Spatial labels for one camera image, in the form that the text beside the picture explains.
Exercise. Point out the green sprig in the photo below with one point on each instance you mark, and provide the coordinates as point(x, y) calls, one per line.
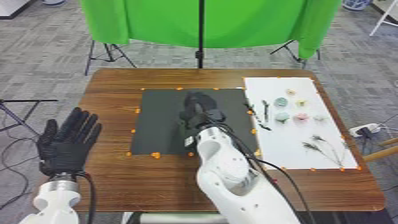
point(265, 110)
point(249, 107)
point(263, 127)
point(320, 138)
point(311, 146)

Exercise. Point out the black tripod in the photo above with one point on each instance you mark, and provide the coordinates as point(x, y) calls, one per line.
point(109, 53)
point(293, 53)

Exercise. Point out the blue and white vase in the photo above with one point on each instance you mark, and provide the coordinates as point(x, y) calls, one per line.
point(357, 4)

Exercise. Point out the green flower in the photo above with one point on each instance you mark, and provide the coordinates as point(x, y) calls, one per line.
point(281, 102)
point(283, 116)

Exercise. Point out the wooden chair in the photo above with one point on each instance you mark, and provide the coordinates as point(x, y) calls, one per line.
point(382, 151)

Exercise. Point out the white power strip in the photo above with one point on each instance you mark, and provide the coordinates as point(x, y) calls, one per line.
point(364, 129)

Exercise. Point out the white flower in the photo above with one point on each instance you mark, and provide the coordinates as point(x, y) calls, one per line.
point(318, 118)

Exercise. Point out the cream flower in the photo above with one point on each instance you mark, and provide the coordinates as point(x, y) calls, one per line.
point(290, 91)

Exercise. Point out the black stand pole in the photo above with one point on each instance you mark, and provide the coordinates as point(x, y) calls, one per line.
point(201, 33)

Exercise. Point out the black folding stand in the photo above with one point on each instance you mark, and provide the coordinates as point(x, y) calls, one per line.
point(23, 113)

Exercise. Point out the yellow flower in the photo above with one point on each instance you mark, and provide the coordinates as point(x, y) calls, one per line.
point(300, 102)

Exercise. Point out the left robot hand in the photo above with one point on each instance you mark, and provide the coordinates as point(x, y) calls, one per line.
point(66, 150)

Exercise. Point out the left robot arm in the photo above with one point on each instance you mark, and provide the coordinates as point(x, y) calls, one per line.
point(55, 201)

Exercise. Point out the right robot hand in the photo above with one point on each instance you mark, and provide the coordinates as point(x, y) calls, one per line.
point(197, 108)

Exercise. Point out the dark mat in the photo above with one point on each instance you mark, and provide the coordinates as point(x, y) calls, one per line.
point(157, 123)

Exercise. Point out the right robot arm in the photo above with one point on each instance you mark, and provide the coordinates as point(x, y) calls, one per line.
point(233, 180)

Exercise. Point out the pale grey bar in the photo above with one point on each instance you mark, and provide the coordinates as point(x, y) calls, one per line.
point(183, 219)

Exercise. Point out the pink flower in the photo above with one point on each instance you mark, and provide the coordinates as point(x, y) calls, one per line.
point(302, 116)

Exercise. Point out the white sheet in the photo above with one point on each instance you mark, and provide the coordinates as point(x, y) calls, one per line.
point(295, 146)

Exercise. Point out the white stand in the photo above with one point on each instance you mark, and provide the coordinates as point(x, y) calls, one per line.
point(384, 16)

